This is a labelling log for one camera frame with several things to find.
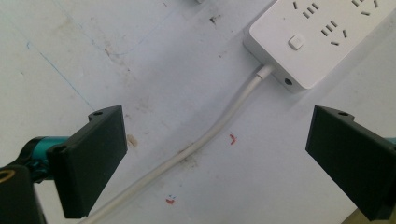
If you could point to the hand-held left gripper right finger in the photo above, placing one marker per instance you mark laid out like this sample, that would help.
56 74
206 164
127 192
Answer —
348 149

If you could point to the white power strip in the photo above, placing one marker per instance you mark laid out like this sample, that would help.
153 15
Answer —
314 40

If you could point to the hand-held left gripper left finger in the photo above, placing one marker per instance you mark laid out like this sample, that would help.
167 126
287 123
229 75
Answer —
88 158

